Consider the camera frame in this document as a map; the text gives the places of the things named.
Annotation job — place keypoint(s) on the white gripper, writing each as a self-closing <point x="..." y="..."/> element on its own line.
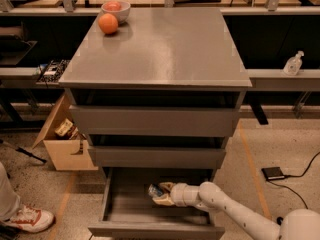
<point x="177" y="194"/>

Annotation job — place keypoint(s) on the blue silver redbull can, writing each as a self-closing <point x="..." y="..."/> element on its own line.
<point x="155" y="191"/>

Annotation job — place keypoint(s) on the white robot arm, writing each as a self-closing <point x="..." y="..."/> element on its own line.
<point x="300" y="224"/>

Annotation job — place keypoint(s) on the grey bottom drawer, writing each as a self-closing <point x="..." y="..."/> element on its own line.
<point x="130" y="213"/>

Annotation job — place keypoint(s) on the grey top drawer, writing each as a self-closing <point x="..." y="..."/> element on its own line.
<point x="155" y="121"/>

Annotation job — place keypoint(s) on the grey drawer cabinet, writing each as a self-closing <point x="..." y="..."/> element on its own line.
<point x="181" y="58"/>

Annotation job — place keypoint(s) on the open cardboard box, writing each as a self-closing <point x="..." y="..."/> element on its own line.
<point x="65" y="153"/>

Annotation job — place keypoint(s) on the black foot pedal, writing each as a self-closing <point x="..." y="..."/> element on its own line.
<point x="273" y="173"/>

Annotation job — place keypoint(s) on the black handheld device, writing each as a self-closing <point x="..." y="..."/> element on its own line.
<point x="279" y="220"/>

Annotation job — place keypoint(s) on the snack package in box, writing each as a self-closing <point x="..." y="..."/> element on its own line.
<point x="65" y="128"/>

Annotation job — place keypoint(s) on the white red sneaker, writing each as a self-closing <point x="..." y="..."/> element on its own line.
<point x="30" y="219"/>

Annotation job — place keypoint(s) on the long grey workbench shelf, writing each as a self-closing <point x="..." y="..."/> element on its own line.
<point x="261" y="79"/>

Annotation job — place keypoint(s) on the black stick on floor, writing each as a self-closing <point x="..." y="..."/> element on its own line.
<point x="21" y="150"/>

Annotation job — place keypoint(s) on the light trouser leg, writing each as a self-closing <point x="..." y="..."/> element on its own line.
<point x="9" y="200"/>

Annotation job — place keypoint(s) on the patterned notebook on shelf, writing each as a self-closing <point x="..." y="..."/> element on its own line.
<point x="52" y="71"/>

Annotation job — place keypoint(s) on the clear sanitizer bottle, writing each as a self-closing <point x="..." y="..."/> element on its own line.
<point x="293" y="64"/>

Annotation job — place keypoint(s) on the orange fruit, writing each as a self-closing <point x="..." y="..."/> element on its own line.
<point x="108" y="23"/>

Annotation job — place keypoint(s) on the white bowl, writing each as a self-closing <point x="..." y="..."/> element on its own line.
<point x="121" y="15"/>

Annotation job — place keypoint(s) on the red fruit in bowl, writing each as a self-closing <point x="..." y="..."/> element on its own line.
<point x="113" y="6"/>

